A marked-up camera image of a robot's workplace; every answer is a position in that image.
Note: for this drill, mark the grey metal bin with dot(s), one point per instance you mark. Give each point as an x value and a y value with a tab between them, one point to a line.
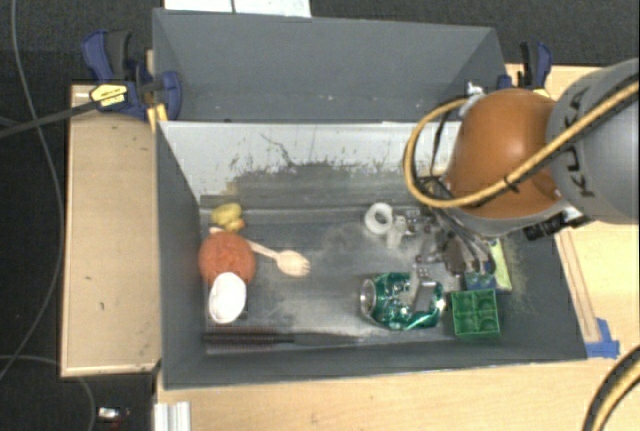
300	69

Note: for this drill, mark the black cylinder on white bracket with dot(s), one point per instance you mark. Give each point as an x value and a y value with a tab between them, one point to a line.
542	230

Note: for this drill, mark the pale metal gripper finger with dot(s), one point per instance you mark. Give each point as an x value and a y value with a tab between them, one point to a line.
397	234
425	296

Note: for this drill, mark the crushed green can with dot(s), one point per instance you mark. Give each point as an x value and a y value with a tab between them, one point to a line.
390	304

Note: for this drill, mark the pale wood flat board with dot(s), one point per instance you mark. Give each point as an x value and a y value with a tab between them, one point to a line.
110	244

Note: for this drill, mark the yellow toy figure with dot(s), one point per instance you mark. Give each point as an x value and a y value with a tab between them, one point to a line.
226	214

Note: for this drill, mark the green toy building block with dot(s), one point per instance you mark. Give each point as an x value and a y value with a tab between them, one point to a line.
475	314

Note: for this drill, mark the red-brown fuzzy ball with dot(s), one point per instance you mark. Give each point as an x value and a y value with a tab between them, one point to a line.
225	256

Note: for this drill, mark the long black ribbed tool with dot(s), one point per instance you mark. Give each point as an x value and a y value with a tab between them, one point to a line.
260	338

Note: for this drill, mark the pale wooden spoon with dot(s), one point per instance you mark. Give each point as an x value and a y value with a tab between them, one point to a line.
292	263

